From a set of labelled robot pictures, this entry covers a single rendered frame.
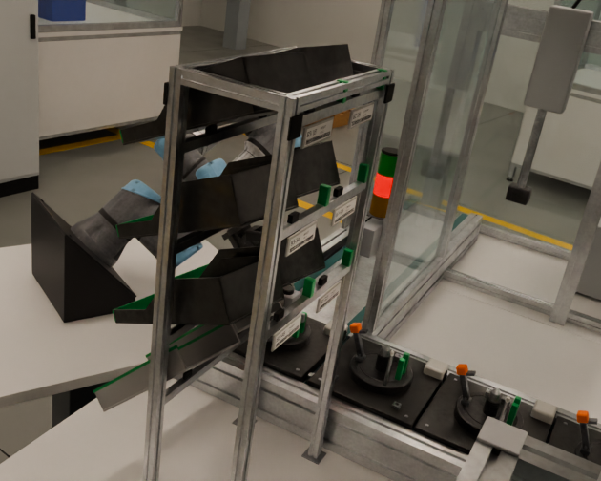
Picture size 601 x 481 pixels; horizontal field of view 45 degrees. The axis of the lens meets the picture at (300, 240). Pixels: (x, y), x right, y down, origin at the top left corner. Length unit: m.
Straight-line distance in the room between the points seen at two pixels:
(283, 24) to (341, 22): 1.02
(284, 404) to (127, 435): 0.33
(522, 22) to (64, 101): 3.88
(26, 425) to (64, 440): 1.42
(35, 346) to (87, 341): 0.12
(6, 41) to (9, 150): 0.66
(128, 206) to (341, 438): 0.85
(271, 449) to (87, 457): 0.37
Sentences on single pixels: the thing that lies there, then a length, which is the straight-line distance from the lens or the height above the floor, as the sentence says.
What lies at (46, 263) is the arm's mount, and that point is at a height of 0.96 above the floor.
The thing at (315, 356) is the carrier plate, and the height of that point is 0.97.
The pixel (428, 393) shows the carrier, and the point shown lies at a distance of 1.62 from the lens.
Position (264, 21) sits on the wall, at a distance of 11.64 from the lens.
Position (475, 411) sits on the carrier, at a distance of 1.58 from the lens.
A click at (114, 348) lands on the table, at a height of 0.86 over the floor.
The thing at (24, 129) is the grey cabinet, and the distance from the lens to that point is 4.84.
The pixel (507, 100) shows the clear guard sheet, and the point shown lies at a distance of 2.74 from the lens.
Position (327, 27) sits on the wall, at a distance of 10.97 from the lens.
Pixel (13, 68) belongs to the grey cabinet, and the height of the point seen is 0.81.
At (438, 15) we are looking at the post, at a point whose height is 1.72.
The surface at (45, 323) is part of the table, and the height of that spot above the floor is 0.86.
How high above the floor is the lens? 1.86
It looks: 24 degrees down
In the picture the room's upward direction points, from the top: 9 degrees clockwise
